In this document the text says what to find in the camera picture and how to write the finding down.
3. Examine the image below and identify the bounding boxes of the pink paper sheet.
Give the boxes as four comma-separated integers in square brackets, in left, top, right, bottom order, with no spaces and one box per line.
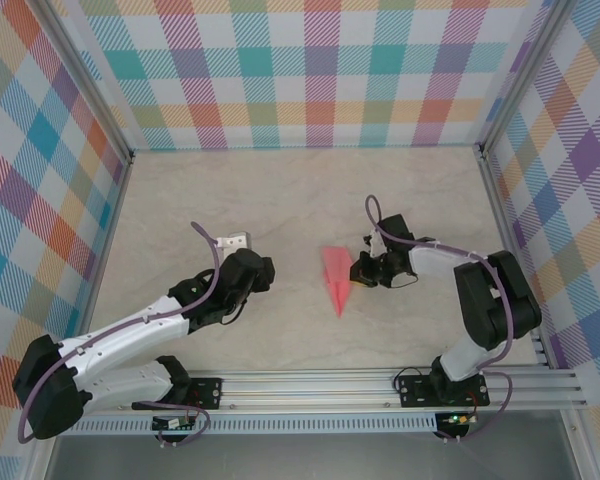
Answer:
[321,245,356,319]

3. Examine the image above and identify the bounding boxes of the grey metal panel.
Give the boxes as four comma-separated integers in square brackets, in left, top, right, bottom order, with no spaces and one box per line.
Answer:
[44,433,579,480]

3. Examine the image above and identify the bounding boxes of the aluminium mounting rail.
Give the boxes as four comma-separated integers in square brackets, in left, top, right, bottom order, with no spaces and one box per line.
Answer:
[34,368,589,414]

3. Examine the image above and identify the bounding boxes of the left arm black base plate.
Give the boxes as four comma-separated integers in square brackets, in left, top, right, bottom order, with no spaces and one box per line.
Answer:
[131,377,224,412]

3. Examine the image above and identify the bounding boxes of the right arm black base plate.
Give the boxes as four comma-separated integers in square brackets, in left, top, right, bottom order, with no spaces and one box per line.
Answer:
[397,374,491,409]

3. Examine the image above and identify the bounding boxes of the aluminium side rail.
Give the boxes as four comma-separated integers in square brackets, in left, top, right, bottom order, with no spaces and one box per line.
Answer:
[68,152,136,376]
[477,144,552,370]

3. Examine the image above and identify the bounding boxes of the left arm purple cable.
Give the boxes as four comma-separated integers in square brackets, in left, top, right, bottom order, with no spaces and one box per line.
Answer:
[18,221,220,447]

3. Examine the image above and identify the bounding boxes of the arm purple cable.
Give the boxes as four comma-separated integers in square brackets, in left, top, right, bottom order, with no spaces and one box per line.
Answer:
[18,221,220,447]
[364,194,515,445]

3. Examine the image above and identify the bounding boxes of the perforated metal cable tray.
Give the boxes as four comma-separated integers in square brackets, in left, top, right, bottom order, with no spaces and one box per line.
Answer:
[74,413,439,435]

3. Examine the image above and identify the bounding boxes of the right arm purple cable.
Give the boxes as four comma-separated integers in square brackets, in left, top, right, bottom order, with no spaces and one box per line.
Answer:
[364,194,515,445]

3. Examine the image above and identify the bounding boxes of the aluminium frame post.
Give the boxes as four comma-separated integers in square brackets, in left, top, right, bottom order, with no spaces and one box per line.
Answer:
[477,0,574,159]
[32,0,136,166]

